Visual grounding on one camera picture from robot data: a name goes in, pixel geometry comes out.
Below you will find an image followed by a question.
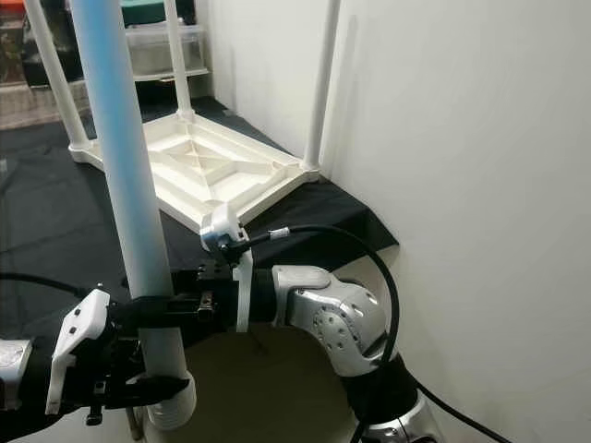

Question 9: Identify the storage box with orange lid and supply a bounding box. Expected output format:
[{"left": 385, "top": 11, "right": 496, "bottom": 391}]
[{"left": 0, "top": 0, "right": 28, "bottom": 90}]

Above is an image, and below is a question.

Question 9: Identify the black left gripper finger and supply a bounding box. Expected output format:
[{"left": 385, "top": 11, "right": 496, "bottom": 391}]
[{"left": 92, "top": 373, "right": 194, "bottom": 413}]

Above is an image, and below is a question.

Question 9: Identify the patterned cloth covered bench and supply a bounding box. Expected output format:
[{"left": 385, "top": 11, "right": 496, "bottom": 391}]
[{"left": 0, "top": 83, "right": 95, "bottom": 131}]

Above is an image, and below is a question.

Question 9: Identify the white plastic table top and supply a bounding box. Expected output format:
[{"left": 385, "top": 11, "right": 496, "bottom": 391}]
[{"left": 69, "top": 111, "right": 325, "bottom": 234}]

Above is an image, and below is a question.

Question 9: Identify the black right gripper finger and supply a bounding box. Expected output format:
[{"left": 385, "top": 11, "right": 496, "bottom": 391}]
[{"left": 120, "top": 294, "right": 182, "bottom": 330}]

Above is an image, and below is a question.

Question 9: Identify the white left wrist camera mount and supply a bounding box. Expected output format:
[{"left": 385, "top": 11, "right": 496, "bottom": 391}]
[{"left": 44, "top": 288, "right": 113, "bottom": 417}]

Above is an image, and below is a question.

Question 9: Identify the green pot lid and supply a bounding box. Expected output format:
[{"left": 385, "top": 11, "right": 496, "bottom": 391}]
[{"left": 120, "top": 0, "right": 178, "bottom": 25}]

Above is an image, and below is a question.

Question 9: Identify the black table cloth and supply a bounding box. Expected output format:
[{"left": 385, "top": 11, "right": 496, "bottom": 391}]
[{"left": 0, "top": 97, "right": 401, "bottom": 344}]

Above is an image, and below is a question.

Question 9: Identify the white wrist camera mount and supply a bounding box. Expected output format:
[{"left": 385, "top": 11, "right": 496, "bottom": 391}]
[
  {"left": 199, "top": 203, "right": 256, "bottom": 334},
  {"left": 44, "top": 288, "right": 113, "bottom": 417}
]

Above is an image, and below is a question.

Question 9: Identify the clear plastic container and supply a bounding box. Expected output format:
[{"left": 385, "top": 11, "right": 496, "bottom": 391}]
[{"left": 127, "top": 23, "right": 207, "bottom": 80}]

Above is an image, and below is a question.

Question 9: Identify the white plastic table leg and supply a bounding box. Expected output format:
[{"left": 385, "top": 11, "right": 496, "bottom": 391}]
[
  {"left": 302, "top": 0, "right": 344, "bottom": 175},
  {"left": 23, "top": 0, "right": 96, "bottom": 154},
  {"left": 164, "top": 0, "right": 198, "bottom": 124},
  {"left": 69, "top": 0, "right": 200, "bottom": 434}
]

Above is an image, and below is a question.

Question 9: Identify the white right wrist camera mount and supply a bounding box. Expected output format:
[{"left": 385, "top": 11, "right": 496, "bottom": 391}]
[{"left": 199, "top": 203, "right": 256, "bottom": 334}]

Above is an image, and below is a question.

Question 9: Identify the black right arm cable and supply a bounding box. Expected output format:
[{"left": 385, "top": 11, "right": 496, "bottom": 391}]
[{"left": 240, "top": 224, "right": 515, "bottom": 443}]

